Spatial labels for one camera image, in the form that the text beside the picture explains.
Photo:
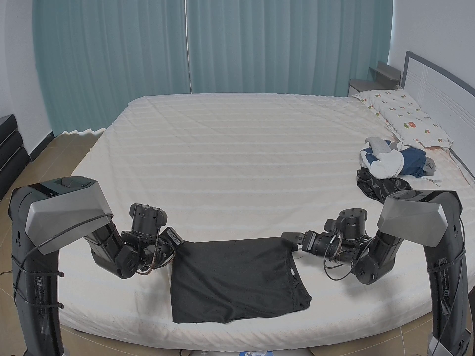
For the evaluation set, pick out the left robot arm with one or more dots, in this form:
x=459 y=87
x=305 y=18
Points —
x=63 y=213

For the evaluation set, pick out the white printed pillow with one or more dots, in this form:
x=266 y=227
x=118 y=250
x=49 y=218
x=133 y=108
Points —
x=404 y=117

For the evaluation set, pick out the black T-shirt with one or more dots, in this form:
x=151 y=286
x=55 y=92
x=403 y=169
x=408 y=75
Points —
x=237 y=280

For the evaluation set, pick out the black chest of drawers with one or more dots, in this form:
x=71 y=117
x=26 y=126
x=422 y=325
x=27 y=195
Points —
x=11 y=150

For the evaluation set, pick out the blue-green curtain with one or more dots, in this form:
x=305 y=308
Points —
x=289 y=32
x=111 y=50

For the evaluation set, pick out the black shiny garment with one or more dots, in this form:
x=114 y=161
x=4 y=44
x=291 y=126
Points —
x=382 y=189

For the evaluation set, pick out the grey bedside table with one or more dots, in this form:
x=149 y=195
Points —
x=365 y=84

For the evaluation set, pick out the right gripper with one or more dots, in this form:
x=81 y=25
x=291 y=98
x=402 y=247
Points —
x=315 y=242

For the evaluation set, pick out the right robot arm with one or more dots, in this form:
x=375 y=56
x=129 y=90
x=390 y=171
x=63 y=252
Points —
x=412 y=217

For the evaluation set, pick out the pile of clothes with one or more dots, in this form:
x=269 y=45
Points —
x=386 y=160

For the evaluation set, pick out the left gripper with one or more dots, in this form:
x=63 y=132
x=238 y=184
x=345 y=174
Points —
x=172 y=240

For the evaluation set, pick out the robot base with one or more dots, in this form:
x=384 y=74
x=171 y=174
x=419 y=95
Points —
x=256 y=353

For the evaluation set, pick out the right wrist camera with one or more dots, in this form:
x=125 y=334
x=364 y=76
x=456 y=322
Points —
x=330 y=225

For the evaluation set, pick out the bed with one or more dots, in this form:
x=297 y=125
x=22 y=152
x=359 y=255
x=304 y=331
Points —
x=241 y=154

